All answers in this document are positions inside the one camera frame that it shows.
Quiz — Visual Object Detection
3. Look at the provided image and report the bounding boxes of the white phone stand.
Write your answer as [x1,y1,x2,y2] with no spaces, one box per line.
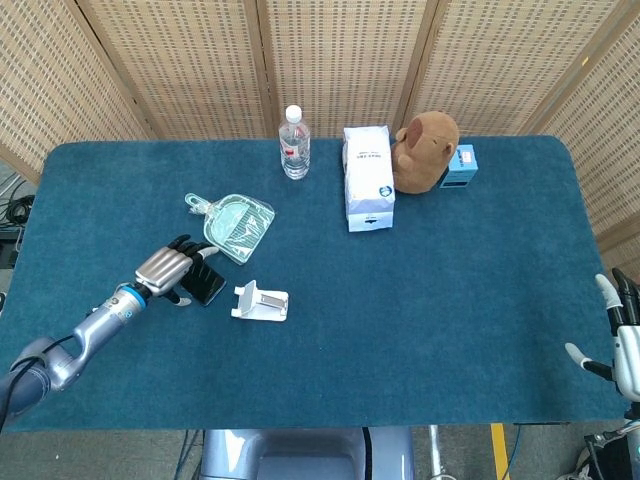
[230,279,290,322]

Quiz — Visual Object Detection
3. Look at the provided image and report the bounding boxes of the small light blue box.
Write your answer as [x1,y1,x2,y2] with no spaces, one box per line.
[438,144,478,191]

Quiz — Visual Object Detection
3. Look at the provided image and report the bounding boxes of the black smartphone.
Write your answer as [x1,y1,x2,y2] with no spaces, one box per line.
[179,259,227,307]

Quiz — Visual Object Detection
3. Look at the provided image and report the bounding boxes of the blue table cloth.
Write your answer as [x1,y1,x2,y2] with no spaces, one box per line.
[3,135,632,433]

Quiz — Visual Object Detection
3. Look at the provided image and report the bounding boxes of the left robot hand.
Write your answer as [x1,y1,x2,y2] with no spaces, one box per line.
[133,234,220,308]

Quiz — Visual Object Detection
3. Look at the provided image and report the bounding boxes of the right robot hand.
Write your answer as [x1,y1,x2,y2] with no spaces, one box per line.
[564,267,640,399]

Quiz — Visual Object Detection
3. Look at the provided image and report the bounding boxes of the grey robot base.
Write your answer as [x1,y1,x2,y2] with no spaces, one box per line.
[198,426,417,480]

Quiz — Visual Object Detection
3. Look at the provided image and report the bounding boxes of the white paper bag package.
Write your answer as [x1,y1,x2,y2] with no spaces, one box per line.
[342,125,397,233]

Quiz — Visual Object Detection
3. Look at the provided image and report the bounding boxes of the black cables on floor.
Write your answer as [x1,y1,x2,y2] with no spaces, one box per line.
[0,174,36,236]

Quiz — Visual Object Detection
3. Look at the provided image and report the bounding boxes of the woven bamboo folding screen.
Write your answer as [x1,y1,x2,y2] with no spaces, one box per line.
[0,0,640,286]

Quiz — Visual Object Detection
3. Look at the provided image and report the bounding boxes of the clear plastic water bottle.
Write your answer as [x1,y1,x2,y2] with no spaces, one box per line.
[278,104,312,182]

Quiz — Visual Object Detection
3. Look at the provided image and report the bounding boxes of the metal table leg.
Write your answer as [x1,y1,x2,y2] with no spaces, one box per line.
[428,425,445,480]

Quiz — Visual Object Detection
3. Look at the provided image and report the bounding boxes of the brown plush capybara toy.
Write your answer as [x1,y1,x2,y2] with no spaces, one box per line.
[392,111,460,195]

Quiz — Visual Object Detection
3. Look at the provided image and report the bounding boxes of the green plastic dustpan in bag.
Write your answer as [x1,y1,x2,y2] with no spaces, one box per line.
[184,192,276,266]

